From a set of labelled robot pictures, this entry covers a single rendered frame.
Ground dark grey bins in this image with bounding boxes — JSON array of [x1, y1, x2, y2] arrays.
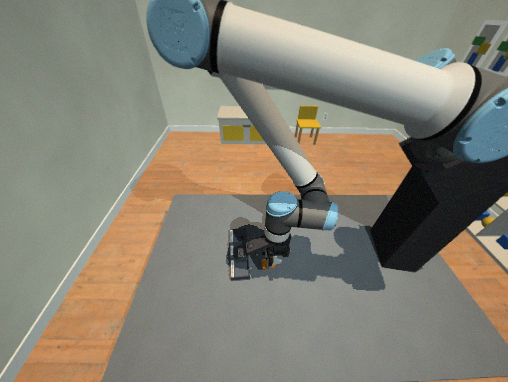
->
[[230, 228, 250, 281]]

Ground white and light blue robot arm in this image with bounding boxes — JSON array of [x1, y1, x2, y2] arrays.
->
[[146, 0, 508, 255]]

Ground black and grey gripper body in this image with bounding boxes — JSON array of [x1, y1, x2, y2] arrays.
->
[[266, 234, 291, 257]]

